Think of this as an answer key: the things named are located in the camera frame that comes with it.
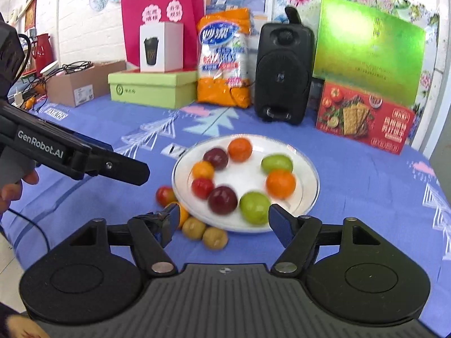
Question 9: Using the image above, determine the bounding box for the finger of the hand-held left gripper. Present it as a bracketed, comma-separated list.
[70, 132, 115, 154]
[72, 146, 151, 186]

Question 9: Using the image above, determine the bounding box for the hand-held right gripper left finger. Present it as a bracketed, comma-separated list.
[68, 202, 181, 278]

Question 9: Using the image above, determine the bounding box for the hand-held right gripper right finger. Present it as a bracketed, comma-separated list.
[268, 203, 383, 278]

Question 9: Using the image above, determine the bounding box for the small orange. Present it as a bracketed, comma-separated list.
[175, 202, 191, 229]
[192, 161, 215, 180]

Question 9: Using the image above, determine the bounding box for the large green apple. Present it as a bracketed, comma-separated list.
[239, 191, 273, 225]

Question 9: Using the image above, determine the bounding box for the large orange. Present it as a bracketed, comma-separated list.
[265, 169, 297, 199]

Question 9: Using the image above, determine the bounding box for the red cherry tomato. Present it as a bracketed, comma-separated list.
[191, 177, 215, 199]

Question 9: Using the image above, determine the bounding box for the white ceramic plate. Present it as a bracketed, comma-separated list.
[171, 134, 320, 234]

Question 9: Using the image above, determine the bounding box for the dark red plum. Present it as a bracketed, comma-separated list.
[203, 147, 229, 170]
[207, 185, 238, 215]

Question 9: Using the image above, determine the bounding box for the green apple with red blush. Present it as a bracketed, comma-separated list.
[261, 153, 294, 175]

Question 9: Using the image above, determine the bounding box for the medium orange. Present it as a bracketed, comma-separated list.
[227, 137, 253, 163]

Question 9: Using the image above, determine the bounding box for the person's left hand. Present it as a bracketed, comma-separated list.
[0, 170, 39, 216]

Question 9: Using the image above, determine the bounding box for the small brown fruit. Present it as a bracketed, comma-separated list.
[181, 216, 207, 241]
[202, 226, 229, 250]

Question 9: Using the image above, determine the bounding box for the small red yellow fruit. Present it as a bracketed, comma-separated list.
[156, 186, 177, 208]

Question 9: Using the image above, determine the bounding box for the brown cardboard box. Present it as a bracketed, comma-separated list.
[46, 60, 127, 108]

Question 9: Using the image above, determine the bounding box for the light green lidded box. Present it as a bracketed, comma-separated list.
[107, 70, 200, 110]

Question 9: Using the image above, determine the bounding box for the blue printed tablecloth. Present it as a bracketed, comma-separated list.
[0, 95, 451, 328]

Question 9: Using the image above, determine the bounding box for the red kettle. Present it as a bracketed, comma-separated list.
[33, 33, 55, 74]

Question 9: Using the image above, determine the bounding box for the magenta paper bag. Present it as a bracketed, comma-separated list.
[120, 0, 205, 71]

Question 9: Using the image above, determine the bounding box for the orange paper cup pack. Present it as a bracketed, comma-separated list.
[196, 7, 255, 109]

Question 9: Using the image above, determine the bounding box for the white cup carton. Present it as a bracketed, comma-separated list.
[140, 21, 184, 73]

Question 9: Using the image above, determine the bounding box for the red cracker box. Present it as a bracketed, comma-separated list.
[315, 80, 416, 155]

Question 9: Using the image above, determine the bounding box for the black speaker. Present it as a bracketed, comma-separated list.
[254, 6, 315, 125]

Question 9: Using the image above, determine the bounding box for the shiny green gift box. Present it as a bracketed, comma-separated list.
[313, 0, 427, 108]

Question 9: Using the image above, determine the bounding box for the black cable bundle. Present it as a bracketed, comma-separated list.
[53, 61, 94, 75]

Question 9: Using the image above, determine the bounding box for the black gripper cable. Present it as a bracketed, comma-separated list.
[7, 208, 50, 251]

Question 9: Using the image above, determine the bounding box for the red wall hanging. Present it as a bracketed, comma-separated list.
[25, 0, 37, 32]

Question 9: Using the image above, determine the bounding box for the black speaker cable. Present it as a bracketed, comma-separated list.
[228, 80, 256, 109]

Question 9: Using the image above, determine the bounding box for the white door frame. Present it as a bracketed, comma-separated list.
[410, 0, 451, 148]

